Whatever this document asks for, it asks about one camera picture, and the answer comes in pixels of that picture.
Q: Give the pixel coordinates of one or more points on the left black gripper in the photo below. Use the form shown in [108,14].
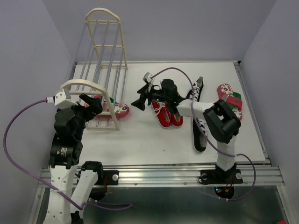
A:
[95,107]

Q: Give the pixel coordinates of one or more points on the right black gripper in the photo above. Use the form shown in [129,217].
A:
[139,103]

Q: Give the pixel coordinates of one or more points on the pink sandal with green strap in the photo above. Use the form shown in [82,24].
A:
[121,110]

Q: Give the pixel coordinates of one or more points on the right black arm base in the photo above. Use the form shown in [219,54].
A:
[223,183]

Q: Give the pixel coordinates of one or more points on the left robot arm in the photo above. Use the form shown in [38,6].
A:
[66,204]

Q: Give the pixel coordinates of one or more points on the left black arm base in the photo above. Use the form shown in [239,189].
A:
[100,188]

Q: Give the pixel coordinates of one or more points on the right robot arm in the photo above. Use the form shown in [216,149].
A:
[221,121]

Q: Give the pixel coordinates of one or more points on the cream shoe shelf with metal rods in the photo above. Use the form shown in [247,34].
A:
[99,66]

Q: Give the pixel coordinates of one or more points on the red canvas sneaker left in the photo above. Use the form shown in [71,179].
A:
[162,113]

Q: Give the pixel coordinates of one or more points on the red canvas sneaker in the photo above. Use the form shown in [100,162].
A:
[176,120]
[162,113]

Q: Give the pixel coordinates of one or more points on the red canvas sneaker right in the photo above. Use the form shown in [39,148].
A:
[176,120]

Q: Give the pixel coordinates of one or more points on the black canvas sneaker upper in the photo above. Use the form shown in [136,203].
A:
[195,92]

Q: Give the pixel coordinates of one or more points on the black canvas sneaker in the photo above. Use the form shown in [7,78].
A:
[199,140]
[195,92]

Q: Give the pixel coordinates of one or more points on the black canvas sneaker lower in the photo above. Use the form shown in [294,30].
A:
[199,140]

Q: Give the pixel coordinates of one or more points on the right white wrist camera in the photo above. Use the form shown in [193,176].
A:
[148,78]

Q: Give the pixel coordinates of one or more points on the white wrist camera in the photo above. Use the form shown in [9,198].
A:
[62,99]
[148,78]

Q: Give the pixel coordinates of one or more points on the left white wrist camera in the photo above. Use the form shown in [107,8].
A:
[62,99]

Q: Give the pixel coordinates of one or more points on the aluminium mounting rail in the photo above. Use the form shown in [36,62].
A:
[182,176]

